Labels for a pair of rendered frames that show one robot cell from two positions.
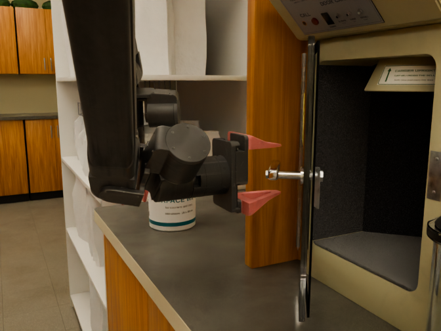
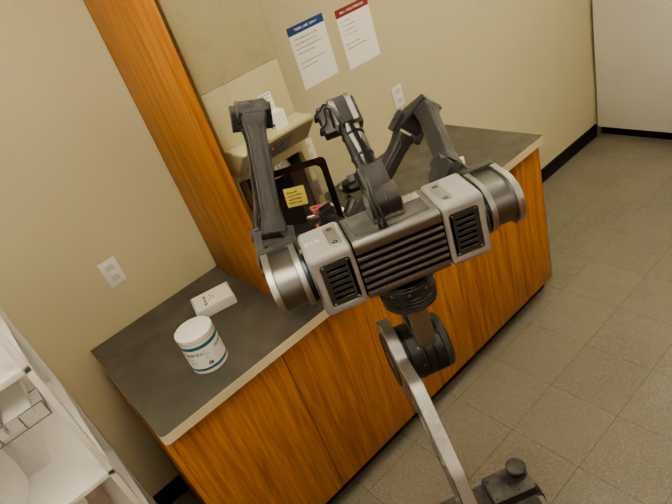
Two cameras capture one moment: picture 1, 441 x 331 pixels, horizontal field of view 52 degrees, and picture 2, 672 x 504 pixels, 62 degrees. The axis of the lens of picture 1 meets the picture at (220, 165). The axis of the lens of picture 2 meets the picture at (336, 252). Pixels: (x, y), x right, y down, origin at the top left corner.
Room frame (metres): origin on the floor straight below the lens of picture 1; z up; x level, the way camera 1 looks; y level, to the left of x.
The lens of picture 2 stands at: (0.78, 1.70, 2.12)
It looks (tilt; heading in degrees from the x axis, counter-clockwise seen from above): 31 degrees down; 266
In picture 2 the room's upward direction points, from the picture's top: 20 degrees counter-clockwise
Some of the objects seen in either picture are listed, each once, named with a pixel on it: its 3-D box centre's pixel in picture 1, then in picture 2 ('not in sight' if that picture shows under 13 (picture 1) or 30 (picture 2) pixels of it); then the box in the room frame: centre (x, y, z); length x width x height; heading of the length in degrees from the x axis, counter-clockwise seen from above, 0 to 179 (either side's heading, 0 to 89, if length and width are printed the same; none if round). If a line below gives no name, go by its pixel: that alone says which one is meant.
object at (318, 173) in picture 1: (315, 187); not in sight; (0.62, -0.14, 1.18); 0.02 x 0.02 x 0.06; 81
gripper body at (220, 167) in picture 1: (210, 175); (333, 223); (0.64, 0.01, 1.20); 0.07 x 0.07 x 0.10; 26
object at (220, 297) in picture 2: not in sight; (213, 300); (1.17, -0.19, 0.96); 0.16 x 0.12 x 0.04; 11
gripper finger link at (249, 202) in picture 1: (252, 186); not in sight; (0.67, -0.05, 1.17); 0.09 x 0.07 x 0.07; 116
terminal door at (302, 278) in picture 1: (304, 168); (300, 216); (0.73, -0.14, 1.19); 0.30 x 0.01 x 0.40; 171
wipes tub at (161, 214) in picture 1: (172, 198); (201, 344); (1.21, 0.13, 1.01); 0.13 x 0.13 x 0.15
